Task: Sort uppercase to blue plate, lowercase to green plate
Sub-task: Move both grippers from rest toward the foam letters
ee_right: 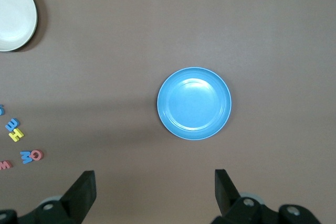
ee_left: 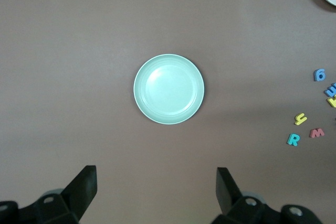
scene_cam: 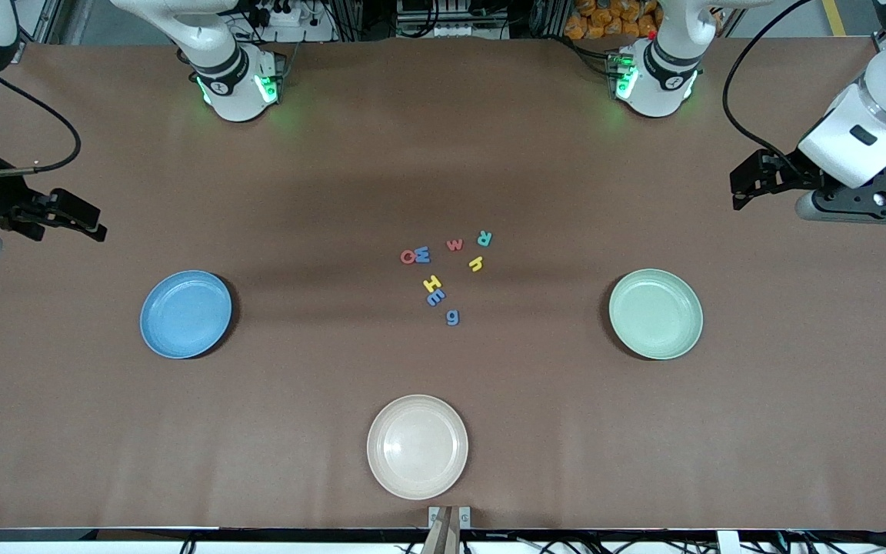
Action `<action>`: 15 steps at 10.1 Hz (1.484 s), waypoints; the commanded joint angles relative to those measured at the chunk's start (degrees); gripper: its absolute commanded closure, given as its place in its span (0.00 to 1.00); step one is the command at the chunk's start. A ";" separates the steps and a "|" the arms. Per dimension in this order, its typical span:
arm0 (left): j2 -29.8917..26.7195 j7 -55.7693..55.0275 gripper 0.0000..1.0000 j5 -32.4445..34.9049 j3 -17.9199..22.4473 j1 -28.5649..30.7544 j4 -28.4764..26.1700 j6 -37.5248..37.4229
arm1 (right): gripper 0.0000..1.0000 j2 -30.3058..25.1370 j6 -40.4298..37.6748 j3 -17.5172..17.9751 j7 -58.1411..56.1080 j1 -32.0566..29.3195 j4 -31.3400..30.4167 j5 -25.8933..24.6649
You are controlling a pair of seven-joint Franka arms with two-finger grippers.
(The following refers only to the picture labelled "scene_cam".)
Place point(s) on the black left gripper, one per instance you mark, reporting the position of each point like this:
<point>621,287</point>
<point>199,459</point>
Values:
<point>799,176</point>

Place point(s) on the yellow lowercase letter h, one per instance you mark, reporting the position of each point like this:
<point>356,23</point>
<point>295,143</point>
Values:
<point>476,265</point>

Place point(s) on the blue lowercase letter g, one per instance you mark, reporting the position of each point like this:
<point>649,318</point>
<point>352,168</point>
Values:
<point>452,319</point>

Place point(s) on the yellow uppercase letter H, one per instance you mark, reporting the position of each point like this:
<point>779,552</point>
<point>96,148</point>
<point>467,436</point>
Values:
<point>432,283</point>

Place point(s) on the blue lowercase letter m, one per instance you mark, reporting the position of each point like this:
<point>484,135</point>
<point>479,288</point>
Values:
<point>435,298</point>

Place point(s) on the red uppercase letter Q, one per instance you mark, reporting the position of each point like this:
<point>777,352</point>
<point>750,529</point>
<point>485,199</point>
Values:
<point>409,251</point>

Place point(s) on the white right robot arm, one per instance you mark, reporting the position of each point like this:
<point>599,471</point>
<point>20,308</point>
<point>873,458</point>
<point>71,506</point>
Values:
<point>231,92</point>

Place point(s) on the blue plate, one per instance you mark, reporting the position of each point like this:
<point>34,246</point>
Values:
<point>181,323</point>

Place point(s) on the green plate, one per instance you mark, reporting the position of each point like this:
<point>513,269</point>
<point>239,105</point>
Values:
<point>654,315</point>

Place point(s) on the teal uppercase letter R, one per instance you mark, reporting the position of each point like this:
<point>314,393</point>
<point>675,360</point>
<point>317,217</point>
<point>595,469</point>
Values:
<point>481,239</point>

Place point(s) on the red lowercase letter w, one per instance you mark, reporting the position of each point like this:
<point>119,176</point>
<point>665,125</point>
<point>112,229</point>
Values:
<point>454,247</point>

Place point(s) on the blue uppercase letter M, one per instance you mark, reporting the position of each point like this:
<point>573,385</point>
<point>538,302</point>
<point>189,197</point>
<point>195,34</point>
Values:
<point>422,256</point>

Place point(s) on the beige plate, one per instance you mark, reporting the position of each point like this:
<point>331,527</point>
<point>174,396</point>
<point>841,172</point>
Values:
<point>417,446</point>

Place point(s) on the orange fruit bag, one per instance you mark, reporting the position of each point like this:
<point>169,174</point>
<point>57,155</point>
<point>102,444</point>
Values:
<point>604,19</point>

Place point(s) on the white power strip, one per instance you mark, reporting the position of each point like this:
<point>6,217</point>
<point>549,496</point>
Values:
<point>285,15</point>

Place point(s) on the beige pole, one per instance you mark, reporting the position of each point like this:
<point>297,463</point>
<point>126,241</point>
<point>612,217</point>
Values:
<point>443,538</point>

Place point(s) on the aluminium frame profile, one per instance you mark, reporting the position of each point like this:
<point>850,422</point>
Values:
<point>58,19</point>

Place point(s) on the metal table edge bracket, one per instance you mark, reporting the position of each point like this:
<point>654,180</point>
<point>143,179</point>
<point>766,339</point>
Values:
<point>434,515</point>

